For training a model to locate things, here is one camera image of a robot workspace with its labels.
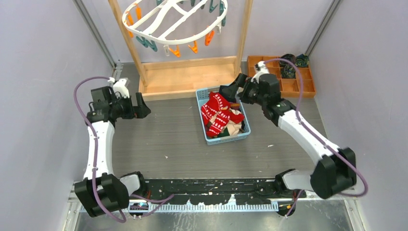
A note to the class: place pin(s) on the rolled dark sock right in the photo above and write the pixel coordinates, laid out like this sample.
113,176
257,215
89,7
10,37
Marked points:
302,61

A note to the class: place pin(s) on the beige brown-cuffed sock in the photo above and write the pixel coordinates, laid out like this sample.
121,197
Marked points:
233,128

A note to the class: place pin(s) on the rolled dark sock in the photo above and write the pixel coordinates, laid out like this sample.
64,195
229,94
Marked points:
302,61
289,57
288,72

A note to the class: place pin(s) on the orange wooden compartment tray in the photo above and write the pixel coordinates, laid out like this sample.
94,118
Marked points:
290,88

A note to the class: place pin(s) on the red snowflake sock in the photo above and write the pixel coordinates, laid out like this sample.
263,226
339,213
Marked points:
216,127
215,104

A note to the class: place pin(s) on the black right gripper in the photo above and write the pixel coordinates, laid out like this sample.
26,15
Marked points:
244,81

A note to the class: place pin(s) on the wooden hanger stand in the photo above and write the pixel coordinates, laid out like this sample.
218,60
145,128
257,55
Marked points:
181,79

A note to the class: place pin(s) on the light blue plastic basket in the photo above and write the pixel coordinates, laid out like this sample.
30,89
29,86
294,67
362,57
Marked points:
202,96

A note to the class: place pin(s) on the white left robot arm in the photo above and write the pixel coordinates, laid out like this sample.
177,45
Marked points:
100,191

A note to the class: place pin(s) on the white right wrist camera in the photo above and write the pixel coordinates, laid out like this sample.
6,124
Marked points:
260,69

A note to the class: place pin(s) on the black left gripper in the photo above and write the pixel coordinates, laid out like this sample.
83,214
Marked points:
139,111

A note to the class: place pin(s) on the rolled dark sock top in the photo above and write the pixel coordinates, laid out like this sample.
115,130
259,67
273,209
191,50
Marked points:
289,57

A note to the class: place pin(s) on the rolled dark sock middle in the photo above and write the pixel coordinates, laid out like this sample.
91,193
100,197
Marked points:
288,72

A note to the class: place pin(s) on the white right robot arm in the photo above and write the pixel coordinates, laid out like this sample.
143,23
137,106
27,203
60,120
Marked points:
334,167

